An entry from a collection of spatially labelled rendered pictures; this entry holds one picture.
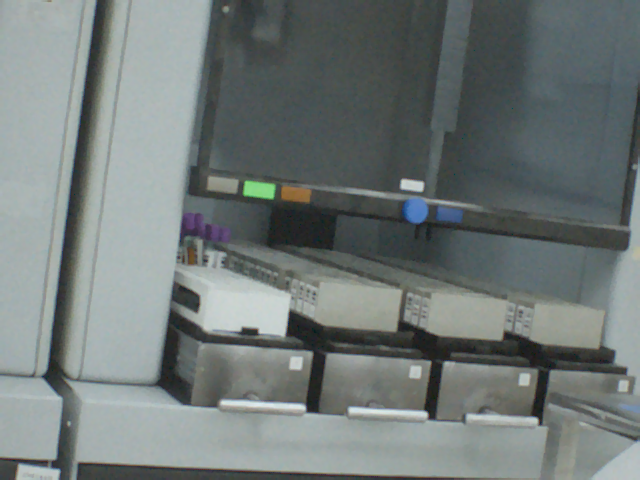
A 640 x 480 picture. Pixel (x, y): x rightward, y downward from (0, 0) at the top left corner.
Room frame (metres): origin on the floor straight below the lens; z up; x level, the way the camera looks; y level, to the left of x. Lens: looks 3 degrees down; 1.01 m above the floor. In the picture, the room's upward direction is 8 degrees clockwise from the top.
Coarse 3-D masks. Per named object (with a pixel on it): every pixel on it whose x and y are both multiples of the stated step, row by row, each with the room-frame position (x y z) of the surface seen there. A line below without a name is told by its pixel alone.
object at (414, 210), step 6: (414, 198) 1.54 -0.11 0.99; (408, 204) 1.54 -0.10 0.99; (414, 204) 1.54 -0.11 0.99; (420, 204) 1.54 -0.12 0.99; (426, 204) 1.54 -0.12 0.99; (402, 210) 1.54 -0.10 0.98; (408, 210) 1.53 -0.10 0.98; (414, 210) 1.54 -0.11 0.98; (420, 210) 1.54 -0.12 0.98; (426, 210) 1.54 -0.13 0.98; (408, 216) 1.54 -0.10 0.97; (414, 216) 1.54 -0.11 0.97; (420, 216) 1.54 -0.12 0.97; (426, 216) 1.55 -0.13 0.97; (414, 222) 1.54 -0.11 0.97
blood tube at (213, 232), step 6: (210, 228) 1.67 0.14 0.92; (216, 228) 1.67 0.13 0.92; (210, 234) 1.67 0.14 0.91; (216, 234) 1.67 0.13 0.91; (210, 240) 1.67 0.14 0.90; (216, 240) 1.67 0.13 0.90; (210, 246) 1.67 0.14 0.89; (210, 252) 1.67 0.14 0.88; (204, 258) 1.67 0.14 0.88; (210, 258) 1.67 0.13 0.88; (204, 264) 1.67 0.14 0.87; (210, 264) 1.67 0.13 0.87
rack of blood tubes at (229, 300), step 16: (176, 272) 1.55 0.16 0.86; (192, 272) 1.57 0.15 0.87; (208, 272) 1.61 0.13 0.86; (224, 272) 1.63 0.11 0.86; (192, 288) 1.49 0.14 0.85; (208, 288) 1.43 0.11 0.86; (224, 288) 1.44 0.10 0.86; (240, 288) 1.46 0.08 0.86; (256, 288) 1.49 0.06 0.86; (272, 288) 1.51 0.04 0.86; (176, 304) 1.54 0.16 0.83; (192, 304) 1.67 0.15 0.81; (208, 304) 1.43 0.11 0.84; (224, 304) 1.43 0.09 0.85; (240, 304) 1.44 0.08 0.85; (256, 304) 1.45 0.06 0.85; (272, 304) 1.46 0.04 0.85; (288, 304) 1.47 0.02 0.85; (192, 320) 1.47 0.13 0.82; (208, 320) 1.43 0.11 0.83; (224, 320) 1.43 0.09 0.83; (240, 320) 1.44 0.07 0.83; (256, 320) 1.45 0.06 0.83; (272, 320) 1.46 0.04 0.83
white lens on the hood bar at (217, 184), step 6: (210, 180) 1.45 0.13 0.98; (216, 180) 1.45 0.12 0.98; (222, 180) 1.45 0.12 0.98; (228, 180) 1.45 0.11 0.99; (234, 180) 1.46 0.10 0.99; (210, 186) 1.45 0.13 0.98; (216, 186) 1.45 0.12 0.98; (222, 186) 1.45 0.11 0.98; (228, 186) 1.45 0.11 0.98; (234, 186) 1.46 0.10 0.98; (222, 192) 1.45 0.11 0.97; (228, 192) 1.45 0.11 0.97; (234, 192) 1.46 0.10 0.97
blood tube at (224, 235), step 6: (222, 228) 1.68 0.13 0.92; (228, 228) 1.68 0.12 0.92; (222, 234) 1.68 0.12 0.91; (228, 234) 1.68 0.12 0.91; (222, 240) 1.68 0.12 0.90; (228, 240) 1.68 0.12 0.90; (222, 246) 1.68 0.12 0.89; (222, 252) 1.68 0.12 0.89; (216, 258) 1.68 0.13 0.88; (222, 258) 1.68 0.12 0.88; (216, 264) 1.68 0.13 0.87; (222, 264) 1.68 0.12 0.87
